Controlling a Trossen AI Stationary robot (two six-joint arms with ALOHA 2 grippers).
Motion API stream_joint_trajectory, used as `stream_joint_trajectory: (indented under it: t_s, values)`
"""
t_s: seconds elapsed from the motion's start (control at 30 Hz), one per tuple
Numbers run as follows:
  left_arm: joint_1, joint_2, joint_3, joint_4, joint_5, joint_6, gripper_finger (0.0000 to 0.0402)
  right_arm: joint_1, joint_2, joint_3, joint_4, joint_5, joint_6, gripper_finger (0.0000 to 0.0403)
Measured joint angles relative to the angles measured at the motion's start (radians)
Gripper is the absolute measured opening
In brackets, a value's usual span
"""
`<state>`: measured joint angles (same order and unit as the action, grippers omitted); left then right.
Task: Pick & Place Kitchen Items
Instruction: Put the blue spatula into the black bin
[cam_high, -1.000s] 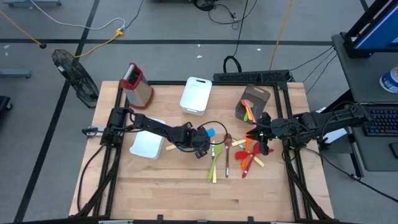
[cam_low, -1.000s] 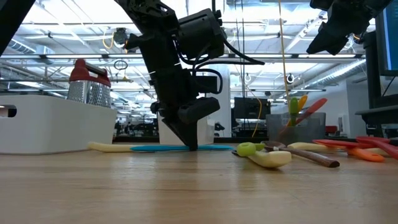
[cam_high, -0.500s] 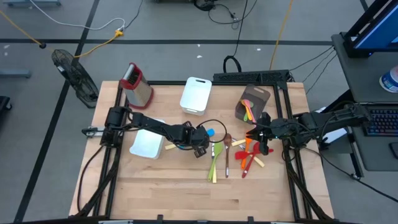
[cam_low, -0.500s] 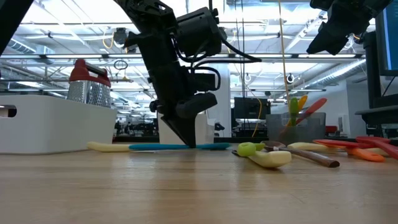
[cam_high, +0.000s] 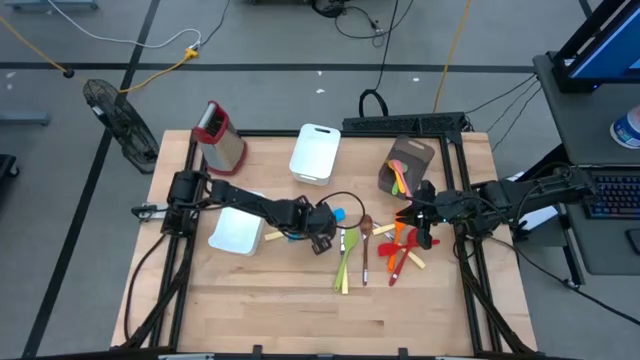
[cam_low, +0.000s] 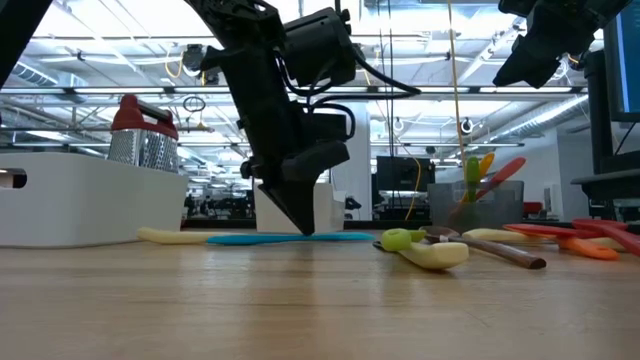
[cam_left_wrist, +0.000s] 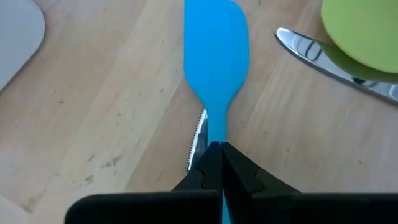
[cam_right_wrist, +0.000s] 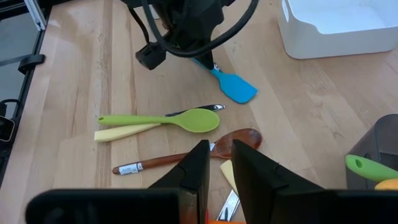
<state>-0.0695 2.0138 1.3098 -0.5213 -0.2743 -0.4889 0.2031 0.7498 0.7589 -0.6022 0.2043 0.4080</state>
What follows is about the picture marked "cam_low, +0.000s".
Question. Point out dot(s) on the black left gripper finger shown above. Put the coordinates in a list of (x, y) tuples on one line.
[(297, 200)]

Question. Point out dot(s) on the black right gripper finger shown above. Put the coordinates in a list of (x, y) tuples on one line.
[(532, 67)]

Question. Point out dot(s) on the blue silicone spatula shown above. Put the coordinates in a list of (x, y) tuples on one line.
[(250, 240)]

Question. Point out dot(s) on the yellow silicone spatula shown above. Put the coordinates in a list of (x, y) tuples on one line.
[(487, 162)]

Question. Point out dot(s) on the lime green silicone spoon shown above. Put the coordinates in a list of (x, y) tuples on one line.
[(396, 240)]

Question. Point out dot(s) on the green silicone spatula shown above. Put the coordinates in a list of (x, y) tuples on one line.
[(473, 175)]

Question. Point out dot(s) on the red silicone spatula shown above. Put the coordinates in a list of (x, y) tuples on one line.
[(540, 230)]

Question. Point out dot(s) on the red silicone spoon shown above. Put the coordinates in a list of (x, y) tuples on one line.
[(615, 232)]

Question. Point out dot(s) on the brown wooden spoon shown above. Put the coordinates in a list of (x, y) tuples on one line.
[(510, 254)]

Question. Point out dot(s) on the orange silicone spatula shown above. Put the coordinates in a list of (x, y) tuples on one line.
[(595, 250)]

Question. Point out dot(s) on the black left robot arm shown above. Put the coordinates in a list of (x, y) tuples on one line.
[(320, 45)]

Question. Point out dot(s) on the white plastic bin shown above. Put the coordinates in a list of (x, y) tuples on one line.
[(330, 207), (90, 200)]

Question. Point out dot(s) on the black computer monitor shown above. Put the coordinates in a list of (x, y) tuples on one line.
[(627, 60)]

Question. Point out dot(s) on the black background monitor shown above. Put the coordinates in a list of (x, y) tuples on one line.
[(405, 174)]

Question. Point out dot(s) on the steel box grater red trim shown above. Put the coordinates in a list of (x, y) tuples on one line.
[(145, 150)]

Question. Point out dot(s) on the red background chair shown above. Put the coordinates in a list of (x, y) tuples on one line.
[(532, 208)]

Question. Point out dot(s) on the grey translucent plastic bin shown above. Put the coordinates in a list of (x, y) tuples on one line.
[(500, 207)]

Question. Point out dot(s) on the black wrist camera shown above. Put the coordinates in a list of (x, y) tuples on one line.
[(332, 130)]

